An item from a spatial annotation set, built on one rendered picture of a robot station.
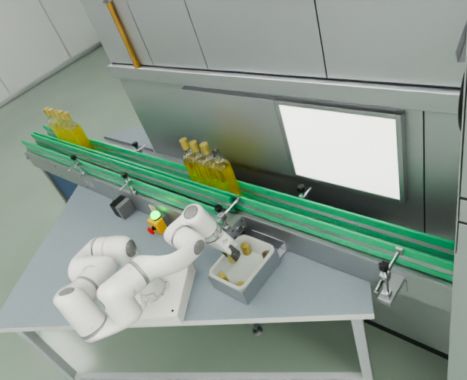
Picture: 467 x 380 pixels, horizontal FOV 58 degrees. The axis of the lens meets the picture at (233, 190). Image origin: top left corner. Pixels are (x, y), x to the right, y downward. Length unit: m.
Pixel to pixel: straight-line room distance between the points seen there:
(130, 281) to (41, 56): 6.67
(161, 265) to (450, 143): 0.87
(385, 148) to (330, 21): 0.40
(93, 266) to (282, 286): 0.66
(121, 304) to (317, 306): 0.66
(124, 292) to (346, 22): 0.93
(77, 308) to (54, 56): 6.75
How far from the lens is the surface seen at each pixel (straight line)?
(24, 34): 7.61
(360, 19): 1.21
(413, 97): 1.23
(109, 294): 1.21
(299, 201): 1.58
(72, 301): 1.27
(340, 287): 1.56
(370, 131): 1.34
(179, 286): 1.65
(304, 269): 1.62
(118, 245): 1.47
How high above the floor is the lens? 2.00
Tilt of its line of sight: 38 degrees down
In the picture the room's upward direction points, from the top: 21 degrees counter-clockwise
